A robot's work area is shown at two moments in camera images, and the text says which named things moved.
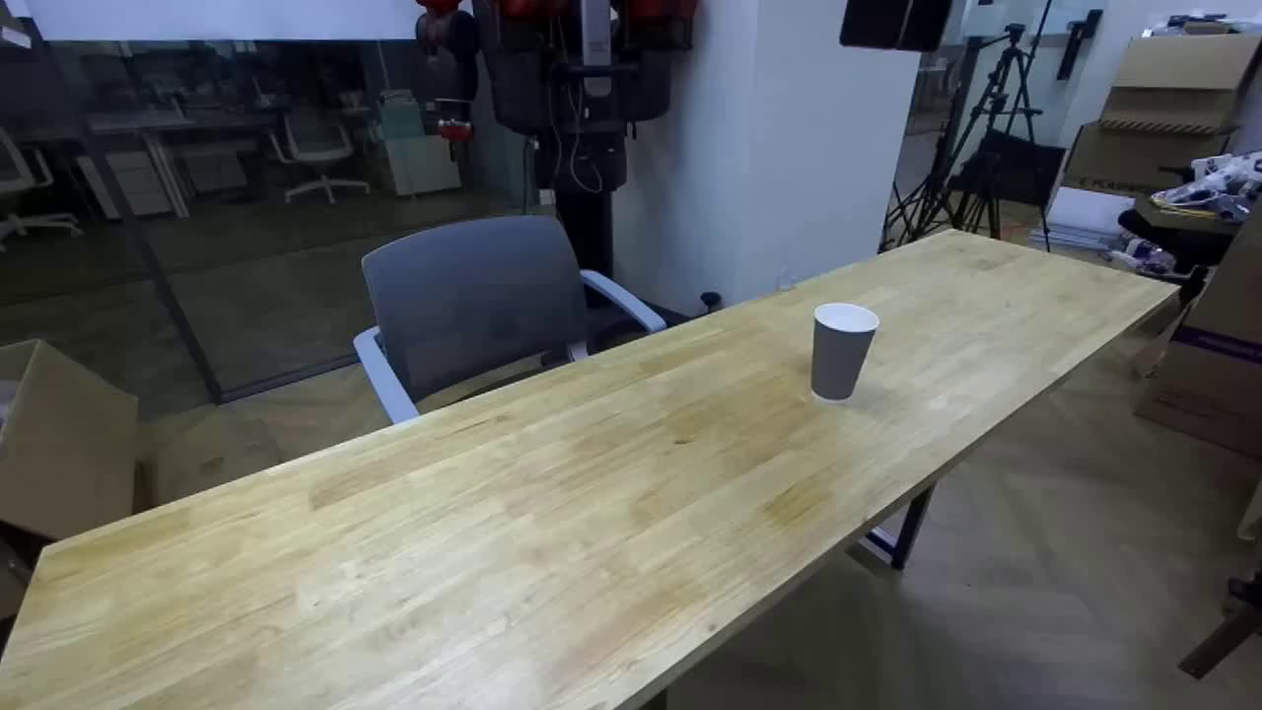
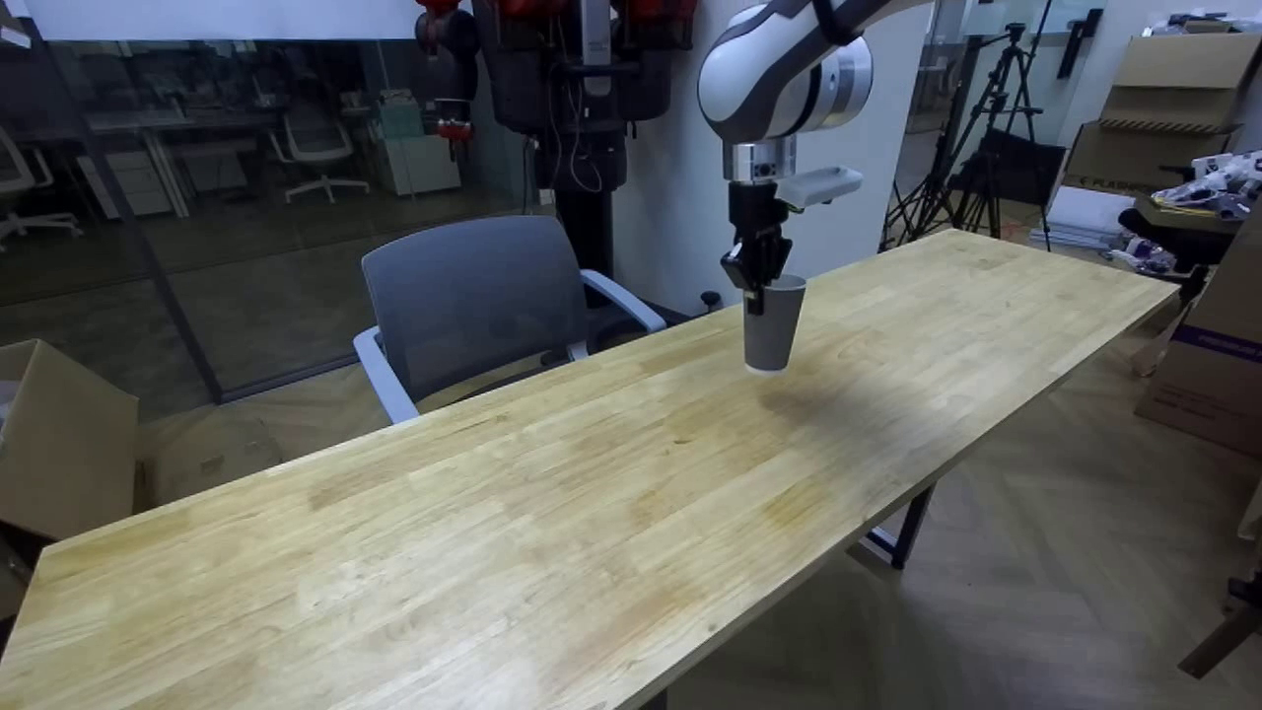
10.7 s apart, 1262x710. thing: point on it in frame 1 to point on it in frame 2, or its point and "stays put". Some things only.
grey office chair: x=462 y=305 stays put
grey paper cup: x=843 y=337 to x=772 y=326
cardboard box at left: x=69 y=444 stays put
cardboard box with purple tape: x=1209 y=370 stays put
